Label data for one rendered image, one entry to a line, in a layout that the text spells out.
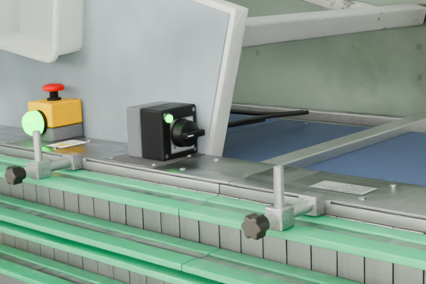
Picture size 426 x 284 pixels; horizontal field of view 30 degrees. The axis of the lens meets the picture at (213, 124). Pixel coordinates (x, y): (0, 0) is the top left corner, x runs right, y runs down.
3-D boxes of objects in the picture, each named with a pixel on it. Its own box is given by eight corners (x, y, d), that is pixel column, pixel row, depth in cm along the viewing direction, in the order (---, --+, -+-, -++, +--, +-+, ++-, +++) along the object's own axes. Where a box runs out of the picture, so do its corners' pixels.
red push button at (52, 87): (38, 103, 144) (37, 84, 144) (56, 100, 147) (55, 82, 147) (52, 104, 142) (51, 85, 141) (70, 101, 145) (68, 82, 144)
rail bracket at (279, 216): (304, 209, 99) (236, 236, 90) (303, 151, 98) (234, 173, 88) (331, 214, 97) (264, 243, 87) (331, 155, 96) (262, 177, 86)
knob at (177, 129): (191, 144, 126) (206, 146, 123) (170, 149, 122) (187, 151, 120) (189, 116, 125) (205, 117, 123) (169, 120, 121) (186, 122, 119)
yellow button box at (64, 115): (62, 132, 151) (30, 139, 145) (59, 93, 150) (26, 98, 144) (85, 135, 146) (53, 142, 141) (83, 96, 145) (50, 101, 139)
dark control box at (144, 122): (165, 147, 133) (127, 156, 127) (162, 99, 131) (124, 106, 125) (201, 152, 127) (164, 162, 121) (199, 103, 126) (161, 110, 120)
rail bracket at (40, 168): (72, 166, 130) (2, 183, 120) (69, 122, 128) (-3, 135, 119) (88, 169, 127) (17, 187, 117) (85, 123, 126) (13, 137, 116)
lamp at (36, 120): (33, 133, 144) (19, 135, 142) (31, 108, 144) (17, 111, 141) (48, 135, 141) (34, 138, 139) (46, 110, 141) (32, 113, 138)
